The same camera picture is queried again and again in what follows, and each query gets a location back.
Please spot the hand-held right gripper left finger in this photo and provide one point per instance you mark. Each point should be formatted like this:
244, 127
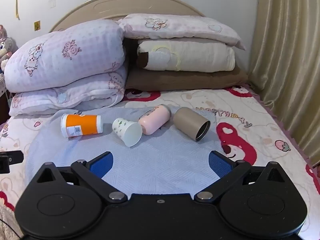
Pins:
102, 163

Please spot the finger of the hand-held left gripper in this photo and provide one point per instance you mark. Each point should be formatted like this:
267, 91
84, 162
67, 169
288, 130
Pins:
10, 161

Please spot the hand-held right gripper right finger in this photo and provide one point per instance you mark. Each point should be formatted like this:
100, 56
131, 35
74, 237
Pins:
220, 164

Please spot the orange and white cup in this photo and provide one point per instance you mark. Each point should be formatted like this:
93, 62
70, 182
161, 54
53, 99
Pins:
86, 127

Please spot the white paper cup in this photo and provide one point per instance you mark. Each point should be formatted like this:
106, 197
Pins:
125, 131

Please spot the tan metal cup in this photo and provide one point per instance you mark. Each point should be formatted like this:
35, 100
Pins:
186, 121

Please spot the pink cup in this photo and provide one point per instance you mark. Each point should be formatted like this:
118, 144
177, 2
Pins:
153, 120

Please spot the light blue mat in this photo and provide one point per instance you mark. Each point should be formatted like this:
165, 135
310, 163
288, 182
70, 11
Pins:
162, 162

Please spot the beige fuzzy cloth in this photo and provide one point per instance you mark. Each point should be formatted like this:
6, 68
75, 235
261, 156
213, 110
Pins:
6, 222

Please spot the brown pillow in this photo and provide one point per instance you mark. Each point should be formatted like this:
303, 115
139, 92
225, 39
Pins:
187, 80

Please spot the folded pink checked quilt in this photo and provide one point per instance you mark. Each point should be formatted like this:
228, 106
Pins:
67, 62

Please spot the cream pillow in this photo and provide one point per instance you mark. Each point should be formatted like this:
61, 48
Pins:
200, 57

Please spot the plush toy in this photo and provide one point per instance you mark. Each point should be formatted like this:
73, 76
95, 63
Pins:
6, 47

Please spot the beige curtain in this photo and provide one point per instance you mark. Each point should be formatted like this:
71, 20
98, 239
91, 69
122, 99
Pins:
287, 55

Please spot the pink checked pillow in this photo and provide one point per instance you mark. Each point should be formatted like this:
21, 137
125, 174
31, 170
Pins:
180, 30

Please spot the beige headboard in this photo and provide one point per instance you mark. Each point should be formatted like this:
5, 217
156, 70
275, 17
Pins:
125, 5

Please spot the yellow wall sticker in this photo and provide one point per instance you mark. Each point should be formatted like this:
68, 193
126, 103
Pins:
37, 26

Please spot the white wall switch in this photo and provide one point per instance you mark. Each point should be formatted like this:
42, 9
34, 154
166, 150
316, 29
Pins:
52, 3

